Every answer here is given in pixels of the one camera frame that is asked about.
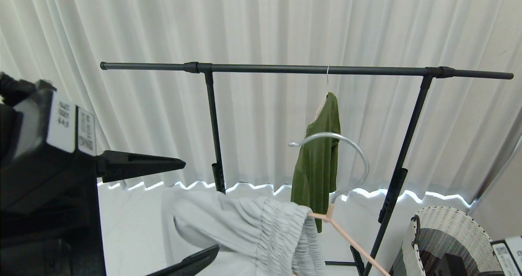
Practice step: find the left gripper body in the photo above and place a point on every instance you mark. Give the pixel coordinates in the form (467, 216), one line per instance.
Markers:
(45, 210)

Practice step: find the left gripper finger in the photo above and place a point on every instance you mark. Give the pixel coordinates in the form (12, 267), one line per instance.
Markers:
(191, 263)
(138, 166)

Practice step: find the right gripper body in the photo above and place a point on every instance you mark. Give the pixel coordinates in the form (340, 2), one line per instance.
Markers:
(507, 251)

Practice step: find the pale grey shorts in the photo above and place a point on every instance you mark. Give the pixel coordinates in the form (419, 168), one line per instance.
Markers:
(228, 227)

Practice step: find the pink clothes hanger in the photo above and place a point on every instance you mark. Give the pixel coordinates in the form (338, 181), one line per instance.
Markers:
(350, 237)
(327, 80)

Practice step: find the green shirt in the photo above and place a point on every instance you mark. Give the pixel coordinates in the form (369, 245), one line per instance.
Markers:
(318, 162)

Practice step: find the white laundry basket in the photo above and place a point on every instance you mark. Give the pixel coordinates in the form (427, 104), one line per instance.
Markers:
(452, 227)

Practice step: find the black clothes rack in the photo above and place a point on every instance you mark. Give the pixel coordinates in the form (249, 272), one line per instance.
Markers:
(285, 69)

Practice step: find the white curtain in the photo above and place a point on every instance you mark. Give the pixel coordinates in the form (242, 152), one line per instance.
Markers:
(244, 23)

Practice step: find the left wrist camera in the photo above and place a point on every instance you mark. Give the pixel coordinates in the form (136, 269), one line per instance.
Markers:
(61, 121)

